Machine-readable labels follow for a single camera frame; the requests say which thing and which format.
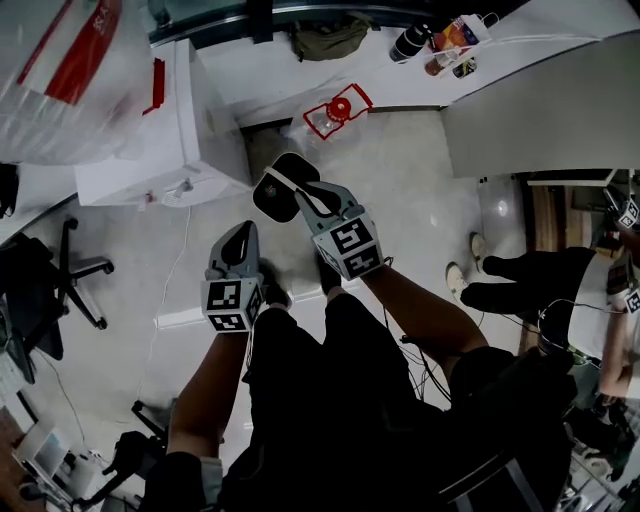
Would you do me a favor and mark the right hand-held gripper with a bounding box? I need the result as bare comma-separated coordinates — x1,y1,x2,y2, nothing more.
293,183,384,281

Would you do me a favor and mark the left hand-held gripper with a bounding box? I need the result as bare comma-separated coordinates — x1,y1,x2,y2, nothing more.
201,220,265,333

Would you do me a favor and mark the black oval pad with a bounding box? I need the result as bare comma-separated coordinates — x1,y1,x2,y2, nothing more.
252,152,322,225

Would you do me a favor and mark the person's right forearm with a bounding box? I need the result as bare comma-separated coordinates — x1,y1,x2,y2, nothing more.
359,264,489,372

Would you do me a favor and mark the person's left forearm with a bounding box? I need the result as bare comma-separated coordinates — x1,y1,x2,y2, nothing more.
167,327,251,459

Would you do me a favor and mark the person's left shoe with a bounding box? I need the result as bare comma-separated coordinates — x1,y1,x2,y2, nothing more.
259,259,293,309

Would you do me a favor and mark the person's shoe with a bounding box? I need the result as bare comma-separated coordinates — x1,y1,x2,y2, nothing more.
259,259,293,309
317,252,343,297

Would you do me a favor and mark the person's right shoe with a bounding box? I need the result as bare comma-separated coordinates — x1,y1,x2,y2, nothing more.
317,252,343,297

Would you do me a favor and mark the white water dispenser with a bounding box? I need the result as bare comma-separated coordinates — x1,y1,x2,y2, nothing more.
74,37,251,209

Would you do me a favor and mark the olive green bag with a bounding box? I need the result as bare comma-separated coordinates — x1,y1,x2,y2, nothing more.
291,14,372,64

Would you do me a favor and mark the black thermos bottle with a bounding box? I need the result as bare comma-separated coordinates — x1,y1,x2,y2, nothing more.
389,22,434,65

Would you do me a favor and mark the brown jar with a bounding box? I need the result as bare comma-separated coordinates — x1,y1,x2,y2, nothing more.
424,49,459,78

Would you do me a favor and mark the person's black clothing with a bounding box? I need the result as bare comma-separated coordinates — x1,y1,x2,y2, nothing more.
144,292,576,512

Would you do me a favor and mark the black office chair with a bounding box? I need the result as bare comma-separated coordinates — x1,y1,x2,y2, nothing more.
0,217,116,361

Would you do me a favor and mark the colourful snack packet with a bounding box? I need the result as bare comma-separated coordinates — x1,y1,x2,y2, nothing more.
432,12,501,54

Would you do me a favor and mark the black wheeled chair base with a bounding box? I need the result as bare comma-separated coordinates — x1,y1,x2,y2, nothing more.
72,399,172,507

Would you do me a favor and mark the white metal locker cabinet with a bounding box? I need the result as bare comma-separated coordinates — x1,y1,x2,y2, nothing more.
442,29,640,187

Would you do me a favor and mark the black bag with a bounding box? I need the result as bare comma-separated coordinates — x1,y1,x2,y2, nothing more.
0,162,21,219

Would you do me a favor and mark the clear plastic bag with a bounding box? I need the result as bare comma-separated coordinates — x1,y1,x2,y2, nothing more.
0,0,166,166

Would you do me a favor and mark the white laptop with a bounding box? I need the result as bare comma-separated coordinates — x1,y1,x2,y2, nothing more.
12,422,72,482

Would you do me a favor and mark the white power cable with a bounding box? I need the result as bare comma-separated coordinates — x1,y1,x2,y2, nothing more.
137,204,194,397

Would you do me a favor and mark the clear jug with red handle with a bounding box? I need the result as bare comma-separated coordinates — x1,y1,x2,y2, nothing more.
287,82,374,151

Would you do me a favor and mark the black cable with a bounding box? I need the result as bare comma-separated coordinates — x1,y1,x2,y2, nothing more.
382,299,454,404

